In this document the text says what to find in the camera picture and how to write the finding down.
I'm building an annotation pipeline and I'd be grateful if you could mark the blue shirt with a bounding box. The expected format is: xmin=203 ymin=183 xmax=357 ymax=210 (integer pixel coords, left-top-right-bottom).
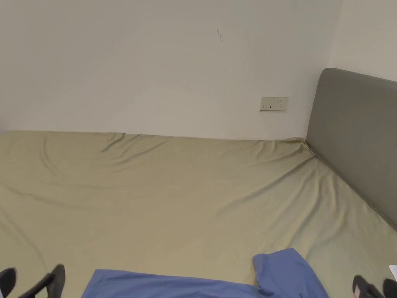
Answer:
xmin=81 ymin=248 xmax=330 ymax=298

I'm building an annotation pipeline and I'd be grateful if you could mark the bed with pale green sheet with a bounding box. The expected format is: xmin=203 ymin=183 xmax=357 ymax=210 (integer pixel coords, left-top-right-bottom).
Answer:
xmin=0 ymin=130 xmax=397 ymax=298

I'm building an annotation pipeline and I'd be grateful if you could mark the grey padded headboard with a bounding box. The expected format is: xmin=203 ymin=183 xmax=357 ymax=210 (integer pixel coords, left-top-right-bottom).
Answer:
xmin=306 ymin=68 xmax=397 ymax=232

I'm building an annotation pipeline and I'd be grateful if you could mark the white wall socket panel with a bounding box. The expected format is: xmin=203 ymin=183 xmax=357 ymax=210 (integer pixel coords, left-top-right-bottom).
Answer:
xmin=259 ymin=96 xmax=289 ymax=112

